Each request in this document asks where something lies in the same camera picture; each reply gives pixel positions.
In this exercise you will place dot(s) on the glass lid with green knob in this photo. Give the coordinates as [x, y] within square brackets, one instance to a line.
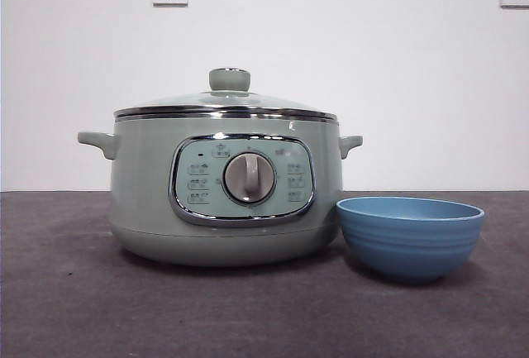
[229, 82]

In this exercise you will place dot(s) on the blue ribbed bowl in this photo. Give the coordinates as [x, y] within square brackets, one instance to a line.
[410, 246]

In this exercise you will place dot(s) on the pale green electric steamer pot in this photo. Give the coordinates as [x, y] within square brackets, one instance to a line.
[142, 188]

